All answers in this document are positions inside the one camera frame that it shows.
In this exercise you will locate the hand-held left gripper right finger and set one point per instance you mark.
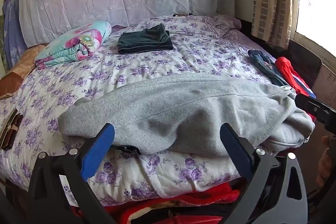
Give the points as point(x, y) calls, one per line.
point(236, 150)

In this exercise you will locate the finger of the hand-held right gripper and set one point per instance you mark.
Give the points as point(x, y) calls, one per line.
point(313, 108)

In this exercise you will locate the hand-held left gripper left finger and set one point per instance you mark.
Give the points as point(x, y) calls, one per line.
point(97, 150)

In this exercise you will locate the grey sweatshirt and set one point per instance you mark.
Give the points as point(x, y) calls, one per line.
point(183, 113)

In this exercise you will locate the person's right hand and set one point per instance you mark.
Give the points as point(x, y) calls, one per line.
point(323, 163)

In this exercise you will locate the red garment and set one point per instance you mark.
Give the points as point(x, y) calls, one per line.
point(291, 74)

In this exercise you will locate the black furniture panel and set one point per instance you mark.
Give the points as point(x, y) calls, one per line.
point(305, 61)

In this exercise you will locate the red fleece blanket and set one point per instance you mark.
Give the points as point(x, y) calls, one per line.
point(207, 196)

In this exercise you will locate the blue jeans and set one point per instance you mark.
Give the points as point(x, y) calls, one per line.
point(265, 66)

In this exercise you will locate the brown black leather bag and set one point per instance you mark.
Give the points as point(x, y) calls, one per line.
point(10, 129)

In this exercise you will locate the purple floral bedspread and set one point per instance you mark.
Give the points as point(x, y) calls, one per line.
point(147, 61)

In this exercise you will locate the folded turquoise pink floral blanket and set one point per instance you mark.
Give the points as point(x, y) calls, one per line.
point(76, 43)

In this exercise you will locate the brown quilted cushion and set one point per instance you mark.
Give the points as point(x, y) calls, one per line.
point(21, 66)

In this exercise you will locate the folded dark green garment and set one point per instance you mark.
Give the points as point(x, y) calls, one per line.
point(145, 40)

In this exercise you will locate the green patterned cloth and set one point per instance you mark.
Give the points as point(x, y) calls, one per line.
point(3, 43)

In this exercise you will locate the blue patterned cloth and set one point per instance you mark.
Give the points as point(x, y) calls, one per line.
point(14, 29)

